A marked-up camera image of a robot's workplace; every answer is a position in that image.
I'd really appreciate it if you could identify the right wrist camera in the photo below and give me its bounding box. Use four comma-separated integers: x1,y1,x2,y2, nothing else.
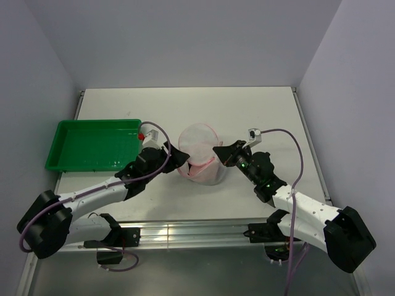
243,128,262,149

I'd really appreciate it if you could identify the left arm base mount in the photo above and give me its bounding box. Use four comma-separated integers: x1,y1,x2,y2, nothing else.
83,228,140,271

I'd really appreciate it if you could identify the pink garment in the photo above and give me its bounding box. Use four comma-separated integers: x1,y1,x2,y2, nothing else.
188,163,211,178

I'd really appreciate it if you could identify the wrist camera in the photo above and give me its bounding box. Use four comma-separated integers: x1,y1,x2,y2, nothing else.
138,129,160,149
243,128,262,149

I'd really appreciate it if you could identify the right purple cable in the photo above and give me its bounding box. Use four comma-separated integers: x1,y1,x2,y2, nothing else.
260,128,310,296

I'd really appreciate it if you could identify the purple cable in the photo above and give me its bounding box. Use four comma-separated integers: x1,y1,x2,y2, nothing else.
260,128,310,296
18,121,171,273

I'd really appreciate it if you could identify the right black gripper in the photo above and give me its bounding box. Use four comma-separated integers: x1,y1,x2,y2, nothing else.
214,139,260,185

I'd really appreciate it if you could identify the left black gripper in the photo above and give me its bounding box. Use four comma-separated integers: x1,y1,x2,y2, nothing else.
144,141,189,183

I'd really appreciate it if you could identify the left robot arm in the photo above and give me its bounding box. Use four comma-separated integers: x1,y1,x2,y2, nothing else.
17,142,190,259

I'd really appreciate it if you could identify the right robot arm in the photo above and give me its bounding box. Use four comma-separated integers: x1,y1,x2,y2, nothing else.
213,140,376,273

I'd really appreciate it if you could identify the green plastic tray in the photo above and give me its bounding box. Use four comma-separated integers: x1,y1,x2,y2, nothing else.
45,119,142,173

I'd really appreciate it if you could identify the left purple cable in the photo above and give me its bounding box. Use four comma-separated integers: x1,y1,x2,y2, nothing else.
18,121,171,273

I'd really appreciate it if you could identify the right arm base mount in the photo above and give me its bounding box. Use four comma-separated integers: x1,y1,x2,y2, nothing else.
243,223,289,262

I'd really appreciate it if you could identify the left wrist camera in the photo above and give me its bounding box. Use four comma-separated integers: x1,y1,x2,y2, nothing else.
138,129,160,149

